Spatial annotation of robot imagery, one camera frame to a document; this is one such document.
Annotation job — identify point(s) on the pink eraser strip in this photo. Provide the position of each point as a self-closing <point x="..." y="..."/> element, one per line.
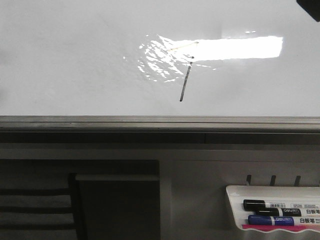
<point x="291" y="228"/>

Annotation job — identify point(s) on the black capped marker top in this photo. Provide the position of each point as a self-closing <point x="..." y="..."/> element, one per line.
<point x="252" y="204"/>

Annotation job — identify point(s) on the black metal hook left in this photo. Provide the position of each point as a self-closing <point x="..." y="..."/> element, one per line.
<point x="248" y="180"/>

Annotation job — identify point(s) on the grey aluminium whiteboard frame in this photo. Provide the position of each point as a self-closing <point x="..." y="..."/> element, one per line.
<point x="160" y="130"/>

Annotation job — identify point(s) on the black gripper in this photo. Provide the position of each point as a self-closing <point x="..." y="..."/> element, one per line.
<point x="312" y="7"/>

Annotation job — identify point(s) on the black slatted chair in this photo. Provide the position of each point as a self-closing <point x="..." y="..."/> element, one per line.
<point x="42" y="207"/>

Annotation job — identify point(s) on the white whiteboard surface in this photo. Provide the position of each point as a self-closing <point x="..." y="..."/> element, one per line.
<point x="159" y="58"/>

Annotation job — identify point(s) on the white marker tray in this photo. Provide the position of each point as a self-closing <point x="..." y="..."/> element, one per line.
<point x="236" y="194"/>

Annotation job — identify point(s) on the black capped marker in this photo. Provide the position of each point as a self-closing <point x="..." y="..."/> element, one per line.
<point x="288" y="212"/>
<point x="252" y="204"/>

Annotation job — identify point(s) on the black capped marker middle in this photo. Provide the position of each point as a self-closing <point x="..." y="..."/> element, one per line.
<point x="288" y="212"/>

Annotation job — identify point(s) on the black metal hook middle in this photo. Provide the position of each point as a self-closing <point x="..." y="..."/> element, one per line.
<point x="272" y="180"/>

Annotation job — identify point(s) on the blue capped marker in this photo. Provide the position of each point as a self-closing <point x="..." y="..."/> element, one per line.
<point x="283" y="220"/>

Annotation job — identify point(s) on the black metal hook right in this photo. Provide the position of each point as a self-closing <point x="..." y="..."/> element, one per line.
<point x="297" y="181"/>

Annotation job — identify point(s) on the black metal hook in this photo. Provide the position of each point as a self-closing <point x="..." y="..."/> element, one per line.
<point x="248" y="180"/>
<point x="272" y="180"/>
<point x="297" y="181"/>

